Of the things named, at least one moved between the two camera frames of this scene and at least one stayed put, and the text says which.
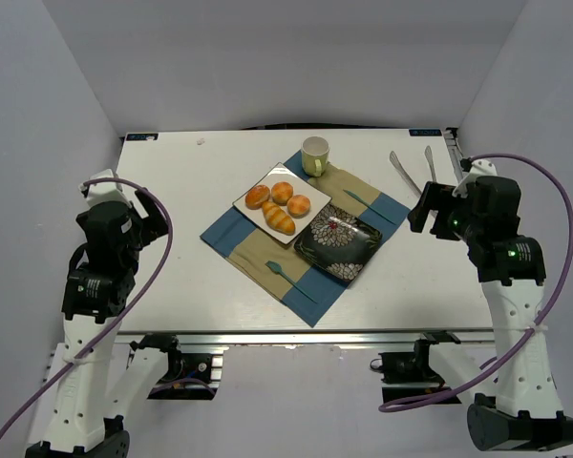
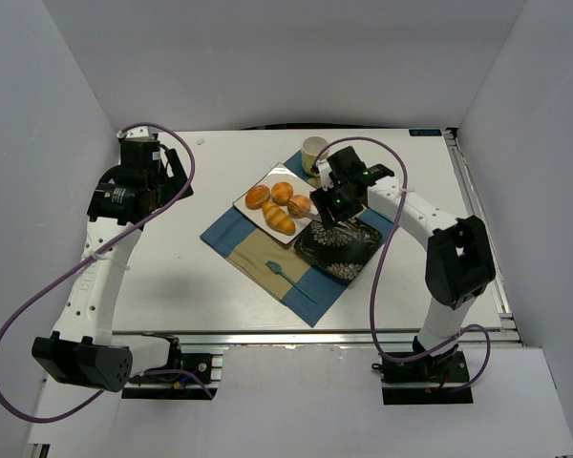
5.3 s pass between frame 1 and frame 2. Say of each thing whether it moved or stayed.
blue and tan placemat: stayed
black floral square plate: stayed
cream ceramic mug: stayed
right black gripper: moved
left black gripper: moved
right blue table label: stayed
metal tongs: moved
